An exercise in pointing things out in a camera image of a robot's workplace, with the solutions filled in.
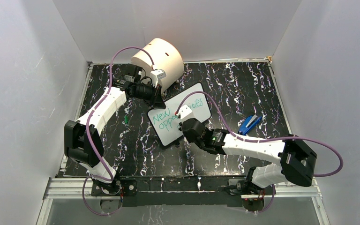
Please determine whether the blue stapler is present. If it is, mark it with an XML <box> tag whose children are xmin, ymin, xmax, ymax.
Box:
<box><xmin>238</xmin><ymin>114</ymin><xmax>262</xmax><ymax>135</ymax></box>

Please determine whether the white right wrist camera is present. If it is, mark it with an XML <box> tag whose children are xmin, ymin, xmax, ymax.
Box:
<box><xmin>175</xmin><ymin>105</ymin><xmax>195</xmax><ymax>123</ymax></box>

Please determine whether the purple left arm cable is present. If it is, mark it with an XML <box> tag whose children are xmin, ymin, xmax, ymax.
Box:
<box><xmin>82</xmin><ymin>46</ymin><xmax>156</xmax><ymax>217</ymax></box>

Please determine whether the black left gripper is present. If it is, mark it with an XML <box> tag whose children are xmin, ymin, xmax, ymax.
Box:
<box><xmin>135</xmin><ymin>82</ymin><xmax>166</xmax><ymax>110</ymax></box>

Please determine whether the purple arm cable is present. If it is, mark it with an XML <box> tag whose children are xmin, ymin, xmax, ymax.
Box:
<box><xmin>175</xmin><ymin>90</ymin><xmax>344</xmax><ymax>213</ymax></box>
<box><xmin>82</xmin><ymin>46</ymin><xmax>156</xmax><ymax>217</ymax></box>

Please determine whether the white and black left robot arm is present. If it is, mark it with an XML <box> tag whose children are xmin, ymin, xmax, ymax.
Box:
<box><xmin>64</xmin><ymin>64</ymin><xmax>167</xmax><ymax>195</ymax></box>

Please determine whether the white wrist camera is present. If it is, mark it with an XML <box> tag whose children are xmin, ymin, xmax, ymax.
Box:
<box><xmin>149</xmin><ymin>69</ymin><xmax>166</xmax><ymax>88</ymax></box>
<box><xmin>175</xmin><ymin>105</ymin><xmax>195</xmax><ymax>123</ymax></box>

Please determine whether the black framed whiteboard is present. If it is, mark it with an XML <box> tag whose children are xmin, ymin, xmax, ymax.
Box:
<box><xmin>147</xmin><ymin>82</ymin><xmax>211</xmax><ymax>146</ymax></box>

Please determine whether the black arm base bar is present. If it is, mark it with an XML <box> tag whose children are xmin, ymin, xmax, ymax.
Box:
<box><xmin>91</xmin><ymin>175</ymin><xmax>272</xmax><ymax>207</ymax></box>

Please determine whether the cream cylindrical container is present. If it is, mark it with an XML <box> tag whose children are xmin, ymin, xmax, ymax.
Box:
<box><xmin>130</xmin><ymin>38</ymin><xmax>184</xmax><ymax>93</ymax></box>

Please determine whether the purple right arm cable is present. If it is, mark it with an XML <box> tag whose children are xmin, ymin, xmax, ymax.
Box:
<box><xmin>175</xmin><ymin>90</ymin><xmax>344</xmax><ymax>213</ymax></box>

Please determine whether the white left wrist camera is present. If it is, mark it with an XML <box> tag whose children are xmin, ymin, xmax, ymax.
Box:
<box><xmin>149</xmin><ymin>69</ymin><xmax>166</xmax><ymax>88</ymax></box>

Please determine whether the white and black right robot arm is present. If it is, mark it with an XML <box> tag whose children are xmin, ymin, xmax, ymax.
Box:
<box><xmin>179</xmin><ymin>118</ymin><xmax>317</xmax><ymax>195</ymax></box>

